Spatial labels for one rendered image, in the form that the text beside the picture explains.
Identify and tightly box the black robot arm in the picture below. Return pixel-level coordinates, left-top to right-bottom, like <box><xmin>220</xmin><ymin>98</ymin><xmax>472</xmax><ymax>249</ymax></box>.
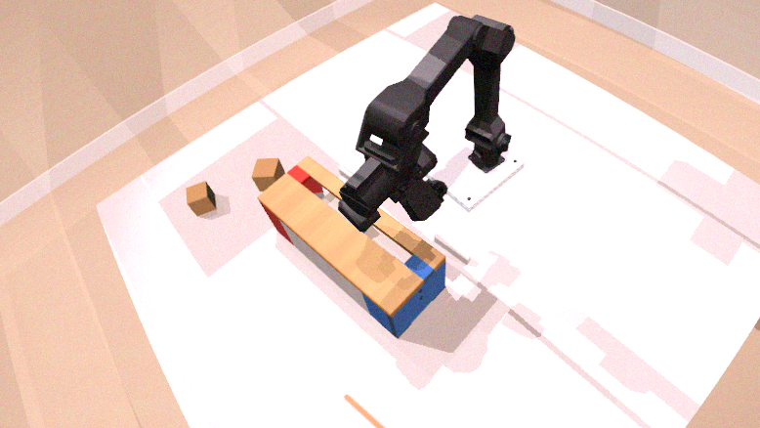
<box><xmin>339</xmin><ymin>15</ymin><xmax>516</xmax><ymax>222</ymax></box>

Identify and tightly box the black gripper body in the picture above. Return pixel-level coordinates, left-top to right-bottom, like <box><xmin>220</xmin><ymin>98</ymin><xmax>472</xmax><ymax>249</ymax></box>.
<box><xmin>338</xmin><ymin>144</ymin><xmax>439</xmax><ymax>232</ymax></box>

